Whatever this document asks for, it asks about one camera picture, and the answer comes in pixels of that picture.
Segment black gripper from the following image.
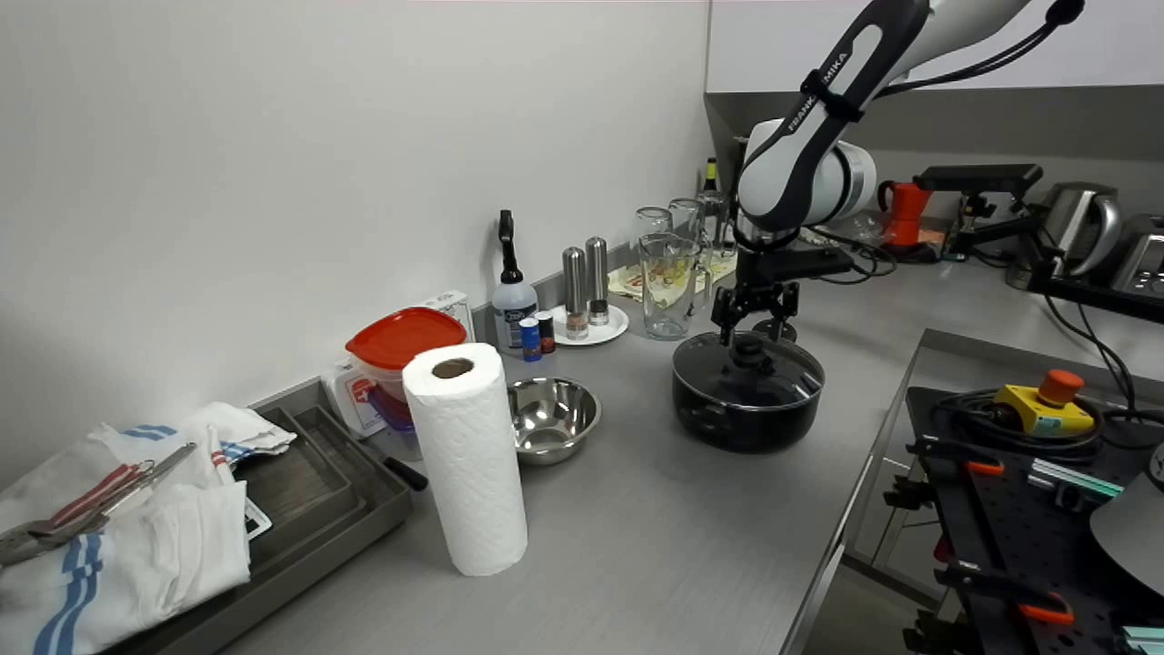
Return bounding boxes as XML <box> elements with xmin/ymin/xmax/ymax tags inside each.
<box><xmin>711</xmin><ymin>243</ymin><xmax>807</xmax><ymax>348</ymax></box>

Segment glass lid with black knob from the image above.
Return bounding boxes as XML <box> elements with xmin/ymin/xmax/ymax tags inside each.
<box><xmin>672</xmin><ymin>326</ymin><xmax>831</xmax><ymax>420</ymax></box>

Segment black pot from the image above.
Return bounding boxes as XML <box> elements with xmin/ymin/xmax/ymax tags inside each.
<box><xmin>671</xmin><ymin>326</ymin><xmax>832</xmax><ymax>457</ymax></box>

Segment plastic container with red lid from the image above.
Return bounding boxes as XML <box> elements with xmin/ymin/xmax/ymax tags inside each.
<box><xmin>331</xmin><ymin>305</ymin><xmax>473</xmax><ymax>444</ymax></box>

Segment white plate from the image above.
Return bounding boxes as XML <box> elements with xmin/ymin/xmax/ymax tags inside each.
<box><xmin>549</xmin><ymin>302</ymin><xmax>633</xmax><ymax>353</ymax></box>

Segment steel pepper shaker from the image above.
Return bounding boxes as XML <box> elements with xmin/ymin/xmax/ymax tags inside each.
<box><xmin>586</xmin><ymin>232</ymin><xmax>615</xmax><ymax>326</ymax></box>

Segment red mug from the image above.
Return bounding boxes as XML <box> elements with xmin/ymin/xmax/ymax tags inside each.
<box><xmin>878</xmin><ymin>177</ymin><xmax>934</xmax><ymax>256</ymax></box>

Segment steel salt shaker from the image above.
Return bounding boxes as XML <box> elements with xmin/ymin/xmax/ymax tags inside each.
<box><xmin>562</xmin><ymin>243</ymin><xmax>593</xmax><ymax>337</ymax></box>

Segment small steel bowl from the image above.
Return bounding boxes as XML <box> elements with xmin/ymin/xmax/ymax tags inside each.
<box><xmin>506</xmin><ymin>375</ymin><xmax>604</xmax><ymax>471</ymax></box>

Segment soap bottle with black pump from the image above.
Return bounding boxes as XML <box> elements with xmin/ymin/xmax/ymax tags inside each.
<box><xmin>489</xmin><ymin>206</ymin><xmax>545</xmax><ymax>356</ymax></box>

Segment black countertop appliance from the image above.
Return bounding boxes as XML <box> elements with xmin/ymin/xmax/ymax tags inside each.
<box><xmin>913</xmin><ymin>160</ymin><xmax>1049</xmax><ymax>256</ymax></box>

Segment yellow emergency stop button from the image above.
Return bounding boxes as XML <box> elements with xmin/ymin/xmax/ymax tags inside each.
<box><xmin>995</xmin><ymin>369</ymin><xmax>1098</xmax><ymax>444</ymax></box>

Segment white paper towel roll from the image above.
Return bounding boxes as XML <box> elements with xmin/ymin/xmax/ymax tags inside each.
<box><xmin>399</xmin><ymin>337</ymin><xmax>536</xmax><ymax>582</ymax></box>

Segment steel kettle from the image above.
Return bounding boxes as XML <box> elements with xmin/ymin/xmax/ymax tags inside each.
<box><xmin>1036</xmin><ymin>177</ymin><xmax>1129</xmax><ymax>278</ymax></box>

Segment black equipment cart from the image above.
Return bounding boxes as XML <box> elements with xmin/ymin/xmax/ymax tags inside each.
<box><xmin>904</xmin><ymin>381</ymin><xmax>1164</xmax><ymax>655</ymax></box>

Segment teal and white strip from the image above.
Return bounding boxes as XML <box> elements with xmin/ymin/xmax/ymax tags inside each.
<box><xmin>1026</xmin><ymin>455</ymin><xmax>1133</xmax><ymax>506</ymax></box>

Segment steel toaster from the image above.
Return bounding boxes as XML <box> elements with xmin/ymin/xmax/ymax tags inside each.
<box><xmin>1105</xmin><ymin>214</ymin><xmax>1164</xmax><ymax>302</ymax></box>

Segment grey round disc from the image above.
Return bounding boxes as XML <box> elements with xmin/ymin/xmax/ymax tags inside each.
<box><xmin>1089</xmin><ymin>471</ymin><xmax>1164</xmax><ymax>602</ymax></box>

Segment grey metal tray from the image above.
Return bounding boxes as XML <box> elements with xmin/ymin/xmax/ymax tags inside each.
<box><xmin>107</xmin><ymin>375</ymin><xmax>421</xmax><ymax>655</ymax></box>

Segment white cloth with blue stripes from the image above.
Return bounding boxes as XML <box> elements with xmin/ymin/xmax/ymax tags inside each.
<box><xmin>0</xmin><ymin>399</ymin><xmax>302</xmax><ymax>655</ymax></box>

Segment metal tongs with red grips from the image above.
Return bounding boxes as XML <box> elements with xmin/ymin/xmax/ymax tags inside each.
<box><xmin>0</xmin><ymin>442</ymin><xmax>201</xmax><ymax>568</ymax></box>

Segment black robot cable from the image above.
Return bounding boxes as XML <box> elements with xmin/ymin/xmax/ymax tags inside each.
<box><xmin>882</xmin><ymin>0</ymin><xmax>1092</xmax><ymax>103</ymax></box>

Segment black knife handle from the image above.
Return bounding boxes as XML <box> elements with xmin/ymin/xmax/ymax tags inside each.
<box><xmin>384</xmin><ymin>450</ymin><xmax>435</xmax><ymax>496</ymax></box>

